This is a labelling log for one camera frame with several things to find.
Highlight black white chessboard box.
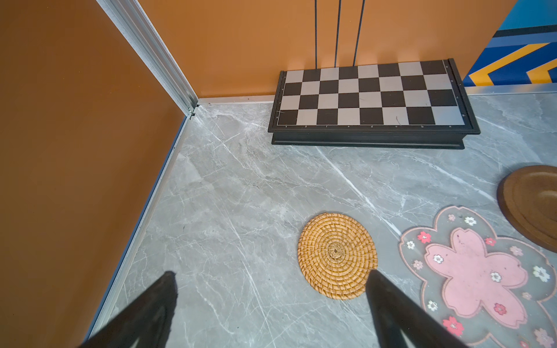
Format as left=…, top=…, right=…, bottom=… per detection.
left=268, top=59, right=481, bottom=149

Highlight pink flower coaster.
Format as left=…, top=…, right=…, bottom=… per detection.
left=399, top=206, right=556, bottom=347

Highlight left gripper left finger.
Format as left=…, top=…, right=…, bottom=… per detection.
left=81, top=271, right=178, bottom=347

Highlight brown wooden round coaster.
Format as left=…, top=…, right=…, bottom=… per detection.
left=497, top=165, right=556, bottom=252

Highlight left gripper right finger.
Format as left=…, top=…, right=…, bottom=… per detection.
left=366, top=269, right=466, bottom=347

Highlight woven rattan round coaster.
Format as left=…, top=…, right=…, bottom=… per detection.
left=297, top=213, right=378, bottom=300

